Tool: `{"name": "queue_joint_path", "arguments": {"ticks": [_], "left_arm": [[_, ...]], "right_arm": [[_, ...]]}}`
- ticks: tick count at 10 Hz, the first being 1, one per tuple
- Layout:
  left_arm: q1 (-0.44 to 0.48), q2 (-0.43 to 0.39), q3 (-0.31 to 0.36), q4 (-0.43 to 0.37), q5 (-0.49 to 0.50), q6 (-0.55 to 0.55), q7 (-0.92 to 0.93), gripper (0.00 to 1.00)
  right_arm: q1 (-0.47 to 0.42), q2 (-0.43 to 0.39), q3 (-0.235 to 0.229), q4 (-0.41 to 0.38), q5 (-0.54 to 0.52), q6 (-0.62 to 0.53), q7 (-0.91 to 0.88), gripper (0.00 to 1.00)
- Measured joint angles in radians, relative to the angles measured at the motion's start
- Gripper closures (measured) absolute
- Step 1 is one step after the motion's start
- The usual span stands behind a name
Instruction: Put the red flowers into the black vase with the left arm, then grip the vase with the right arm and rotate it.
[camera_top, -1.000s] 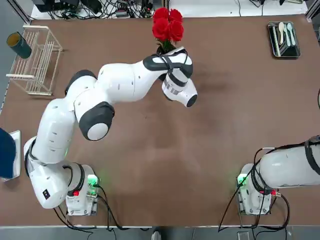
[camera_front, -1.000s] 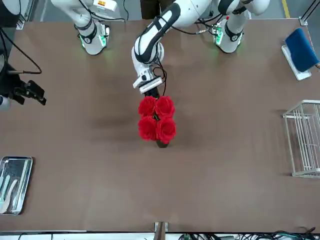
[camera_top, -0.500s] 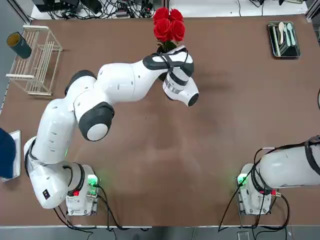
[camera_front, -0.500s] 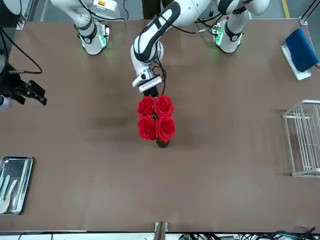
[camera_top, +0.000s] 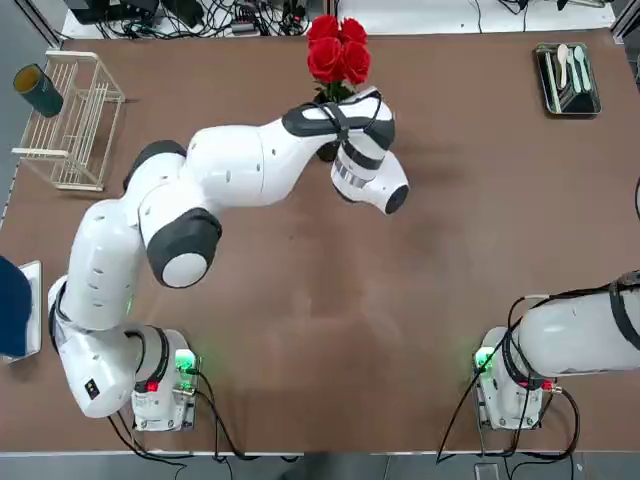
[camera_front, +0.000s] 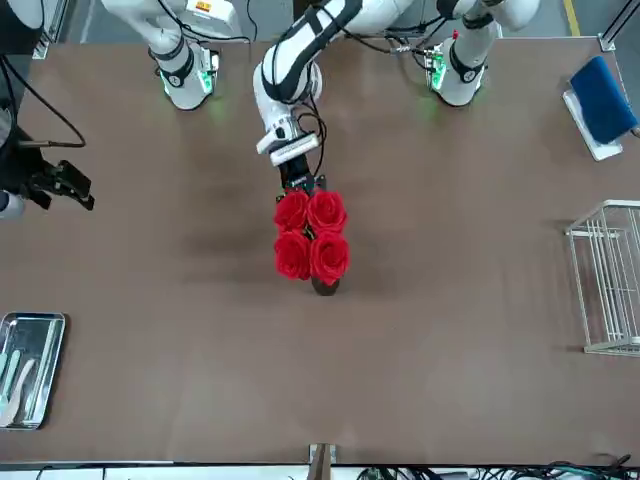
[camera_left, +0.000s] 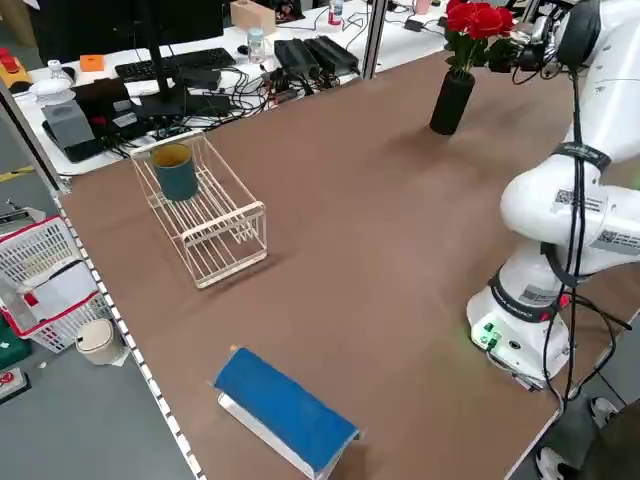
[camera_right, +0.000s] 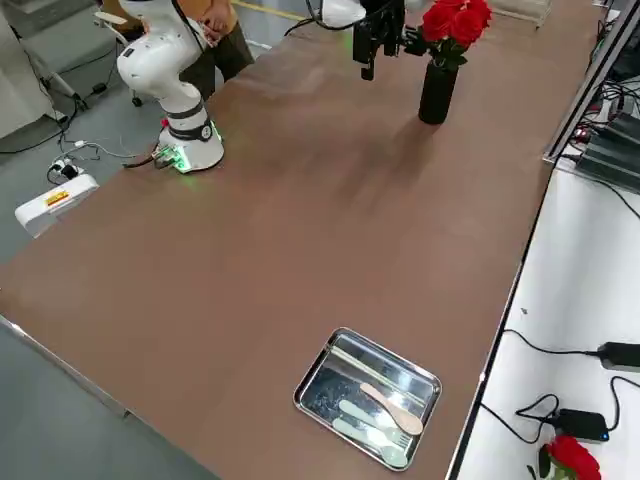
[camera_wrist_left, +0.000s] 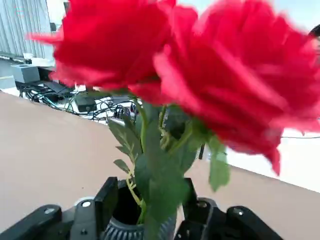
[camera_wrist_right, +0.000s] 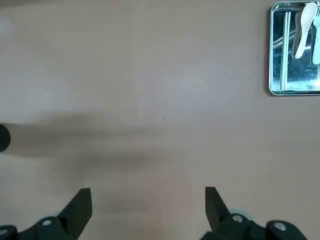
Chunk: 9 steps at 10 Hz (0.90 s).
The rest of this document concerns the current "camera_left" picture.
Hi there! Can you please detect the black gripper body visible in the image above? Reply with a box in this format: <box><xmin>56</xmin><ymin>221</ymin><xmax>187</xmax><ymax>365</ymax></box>
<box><xmin>510</xmin><ymin>42</ymin><xmax>547</xmax><ymax>72</ymax></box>

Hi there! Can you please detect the red rose bouquet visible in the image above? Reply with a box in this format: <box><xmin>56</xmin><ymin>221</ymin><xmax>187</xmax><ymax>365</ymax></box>
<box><xmin>443</xmin><ymin>1</ymin><xmax>516</xmax><ymax>81</ymax></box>

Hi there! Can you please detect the black cylindrical vase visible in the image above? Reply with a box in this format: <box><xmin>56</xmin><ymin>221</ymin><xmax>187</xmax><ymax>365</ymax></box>
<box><xmin>428</xmin><ymin>69</ymin><xmax>476</xmax><ymax>136</ymax></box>

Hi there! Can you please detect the black power supply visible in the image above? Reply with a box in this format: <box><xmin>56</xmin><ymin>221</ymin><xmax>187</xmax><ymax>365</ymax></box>
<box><xmin>304</xmin><ymin>35</ymin><xmax>360</xmax><ymax>76</ymax></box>
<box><xmin>273</xmin><ymin>38</ymin><xmax>321</xmax><ymax>81</ymax></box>

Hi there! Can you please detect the clear jar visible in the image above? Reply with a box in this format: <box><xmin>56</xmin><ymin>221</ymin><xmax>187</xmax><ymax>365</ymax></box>
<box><xmin>247</xmin><ymin>27</ymin><xmax>275</xmax><ymax>64</ymax></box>

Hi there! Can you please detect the black keyboard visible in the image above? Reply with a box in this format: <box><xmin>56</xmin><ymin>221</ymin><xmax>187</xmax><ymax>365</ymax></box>
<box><xmin>114</xmin><ymin>47</ymin><xmax>237</xmax><ymax>84</ymax></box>

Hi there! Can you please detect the teal cup with yellow inside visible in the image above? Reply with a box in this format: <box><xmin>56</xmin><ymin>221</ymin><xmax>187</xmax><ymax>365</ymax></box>
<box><xmin>151</xmin><ymin>143</ymin><xmax>200</xmax><ymax>202</ymax></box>

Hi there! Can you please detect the blue book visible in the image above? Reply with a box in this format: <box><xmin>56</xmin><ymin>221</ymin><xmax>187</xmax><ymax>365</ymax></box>
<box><xmin>207</xmin><ymin>344</ymin><xmax>362</xmax><ymax>479</ymax></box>

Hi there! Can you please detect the black monitor with stand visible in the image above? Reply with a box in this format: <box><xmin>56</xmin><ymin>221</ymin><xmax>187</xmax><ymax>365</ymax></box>
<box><xmin>37</xmin><ymin>0</ymin><xmax>225</xmax><ymax>119</ymax></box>

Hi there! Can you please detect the grey tissue box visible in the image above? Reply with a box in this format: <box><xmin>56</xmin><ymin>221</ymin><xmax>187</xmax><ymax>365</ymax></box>
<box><xmin>42</xmin><ymin>102</ymin><xmax>96</xmax><ymax>149</ymax></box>

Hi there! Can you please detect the white bowl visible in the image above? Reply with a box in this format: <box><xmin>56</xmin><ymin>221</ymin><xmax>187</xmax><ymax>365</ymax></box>
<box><xmin>28</xmin><ymin>78</ymin><xmax>76</xmax><ymax>104</ymax></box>

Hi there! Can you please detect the small cream waste bin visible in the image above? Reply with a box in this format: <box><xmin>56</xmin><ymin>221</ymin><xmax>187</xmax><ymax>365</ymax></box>
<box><xmin>74</xmin><ymin>318</ymin><xmax>129</xmax><ymax>366</ymax></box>

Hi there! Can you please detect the white plastic basket red rim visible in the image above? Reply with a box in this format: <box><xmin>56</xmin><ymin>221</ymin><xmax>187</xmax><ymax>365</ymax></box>
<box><xmin>0</xmin><ymin>214</ymin><xmax>114</xmax><ymax>354</ymax></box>

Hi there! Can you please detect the green box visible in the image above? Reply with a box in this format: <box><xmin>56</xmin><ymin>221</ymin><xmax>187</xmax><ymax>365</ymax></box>
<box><xmin>0</xmin><ymin>314</ymin><xmax>32</xmax><ymax>369</ymax></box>

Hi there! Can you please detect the red button box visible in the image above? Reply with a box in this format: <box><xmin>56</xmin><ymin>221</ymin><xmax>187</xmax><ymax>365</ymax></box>
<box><xmin>0</xmin><ymin>367</ymin><xmax>32</xmax><ymax>404</ymax></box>

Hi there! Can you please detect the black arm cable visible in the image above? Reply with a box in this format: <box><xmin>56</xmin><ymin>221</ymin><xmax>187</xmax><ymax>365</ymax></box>
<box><xmin>509</xmin><ymin>49</ymin><xmax>631</xmax><ymax>406</ymax></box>

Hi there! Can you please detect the aluminium frame post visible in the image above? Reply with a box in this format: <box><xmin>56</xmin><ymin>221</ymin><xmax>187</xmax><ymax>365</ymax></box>
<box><xmin>362</xmin><ymin>0</ymin><xmax>389</xmax><ymax>79</ymax></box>

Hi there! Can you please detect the black base cable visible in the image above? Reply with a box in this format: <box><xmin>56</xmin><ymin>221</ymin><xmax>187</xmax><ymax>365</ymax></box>
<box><xmin>487</xmin><ymin>292</ymin><xmax>634</xmax><ymax>416</ymax></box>

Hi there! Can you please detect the white wire rack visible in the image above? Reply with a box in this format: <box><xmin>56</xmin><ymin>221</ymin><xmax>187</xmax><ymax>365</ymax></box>
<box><xmin>132</xmin><ymin>132</ymin><xmax>268</xmax><ymax>290</ymax></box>

